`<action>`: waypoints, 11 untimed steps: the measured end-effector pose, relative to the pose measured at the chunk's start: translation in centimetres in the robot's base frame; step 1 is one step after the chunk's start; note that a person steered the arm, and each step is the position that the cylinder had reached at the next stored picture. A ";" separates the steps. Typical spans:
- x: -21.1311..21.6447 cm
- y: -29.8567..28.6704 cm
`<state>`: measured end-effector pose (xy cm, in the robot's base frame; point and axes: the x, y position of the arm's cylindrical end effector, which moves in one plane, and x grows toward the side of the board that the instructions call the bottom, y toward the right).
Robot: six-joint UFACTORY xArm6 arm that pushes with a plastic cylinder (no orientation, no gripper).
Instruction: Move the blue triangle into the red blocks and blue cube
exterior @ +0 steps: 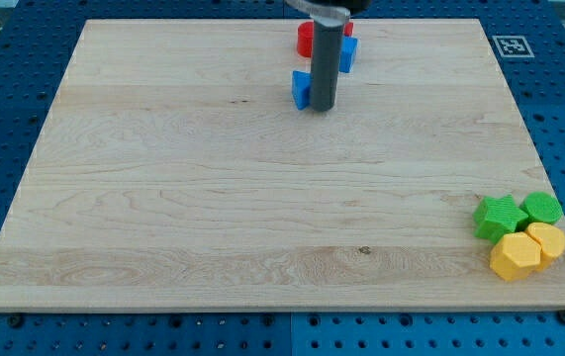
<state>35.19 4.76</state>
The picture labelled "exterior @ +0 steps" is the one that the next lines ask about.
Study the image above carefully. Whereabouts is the red block behind tool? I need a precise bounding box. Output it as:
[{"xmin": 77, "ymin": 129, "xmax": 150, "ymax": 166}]
[{"xmin": 343, "ymin": 22, "xmax": 353, "ymax": 37}]

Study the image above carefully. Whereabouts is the red cylinder block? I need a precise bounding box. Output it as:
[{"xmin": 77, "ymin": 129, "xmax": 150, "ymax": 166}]
[{"xmin": 296, "ymin": 21, "xmax": 314, "ymax": 58}]

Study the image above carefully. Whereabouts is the wooden board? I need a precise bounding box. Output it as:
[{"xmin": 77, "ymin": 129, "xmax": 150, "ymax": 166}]
[{"xmin": 0, "ymin": 19, "xmax": 565, "ymax": 313}]

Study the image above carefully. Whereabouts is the green star block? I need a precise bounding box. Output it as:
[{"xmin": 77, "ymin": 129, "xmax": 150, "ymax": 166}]
[{"xmin": 472, "ymin": 195, "xmax": 528, "ymax": 244}]

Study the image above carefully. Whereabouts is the white fiducial marker tag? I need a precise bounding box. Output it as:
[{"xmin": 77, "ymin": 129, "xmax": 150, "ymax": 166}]
[{"xmin": 492, "ymin": 35, "xmax": 534, "ymax": 58}]

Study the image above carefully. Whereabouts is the green cylinder block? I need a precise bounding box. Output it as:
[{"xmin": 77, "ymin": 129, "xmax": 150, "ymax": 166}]
[{"xmin": 518, "ymin": 191, "xmax": 563, "ymax": 230}]

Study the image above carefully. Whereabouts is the yellow hexagon block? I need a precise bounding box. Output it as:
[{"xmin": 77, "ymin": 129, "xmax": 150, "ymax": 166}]
[{"xmin": 489, "ymin": 232, "xmax": 541, "ymax": 282}]

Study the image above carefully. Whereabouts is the blue cube block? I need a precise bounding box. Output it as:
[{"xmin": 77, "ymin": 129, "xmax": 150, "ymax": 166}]
[{"xmin": 338, "ymin": 37, "xmax": 358, "ymax": 73}]

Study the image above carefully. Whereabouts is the blue triangle block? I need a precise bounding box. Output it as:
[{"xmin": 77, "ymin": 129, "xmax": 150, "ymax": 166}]
[{"xmin": 291, "ymin": 70, "xmax": 311, "ymax": 111}]

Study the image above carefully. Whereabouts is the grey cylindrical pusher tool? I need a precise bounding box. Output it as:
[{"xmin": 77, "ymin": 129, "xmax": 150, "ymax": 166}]
[{"xmin": 310, "ymin": 16, "xmax": 345, "ymax": 112}]

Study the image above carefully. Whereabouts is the yellow rounded block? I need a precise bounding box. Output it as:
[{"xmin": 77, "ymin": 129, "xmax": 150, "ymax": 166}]
[{"xmin": 524, "ymin": 222, "xmax": 565, "ymax": 272}]

